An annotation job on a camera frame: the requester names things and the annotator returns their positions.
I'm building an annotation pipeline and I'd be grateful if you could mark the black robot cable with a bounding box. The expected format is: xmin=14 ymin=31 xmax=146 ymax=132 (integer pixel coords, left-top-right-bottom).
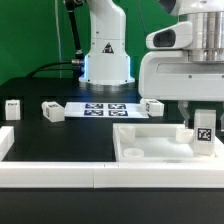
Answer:
xmin=25 ymin=0 xmax=85 ymax=79

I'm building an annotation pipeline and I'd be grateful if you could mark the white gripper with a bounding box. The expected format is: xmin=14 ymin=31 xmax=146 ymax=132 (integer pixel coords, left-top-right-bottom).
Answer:
xmin=138 ymin=21 xmax=224 ymax=127

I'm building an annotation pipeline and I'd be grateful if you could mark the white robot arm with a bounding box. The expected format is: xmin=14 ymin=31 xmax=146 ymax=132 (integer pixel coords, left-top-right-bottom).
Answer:
xmin=80 ymin=0 xmax=224 ymax=104

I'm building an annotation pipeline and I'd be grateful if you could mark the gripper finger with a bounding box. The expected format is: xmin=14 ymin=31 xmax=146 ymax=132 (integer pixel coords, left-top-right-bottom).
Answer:
xmin=220 ymin=103 xmax=224 ymax=131

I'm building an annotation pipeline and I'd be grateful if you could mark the white U-shaped obstacle fence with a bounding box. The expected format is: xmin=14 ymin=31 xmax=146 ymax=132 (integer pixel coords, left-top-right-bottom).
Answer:
xmin=0 ymin=126 xmax=224 ymax=188

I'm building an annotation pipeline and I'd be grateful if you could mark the white square tabletop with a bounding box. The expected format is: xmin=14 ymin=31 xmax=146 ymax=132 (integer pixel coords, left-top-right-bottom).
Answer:
xmin=113 ymin=123 xmax=224 ymax=163

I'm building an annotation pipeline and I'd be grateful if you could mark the white marker base sheet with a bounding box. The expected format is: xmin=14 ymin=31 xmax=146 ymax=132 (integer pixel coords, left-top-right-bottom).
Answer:
xmin=65 ymin=102 xmax=148 ymax=118

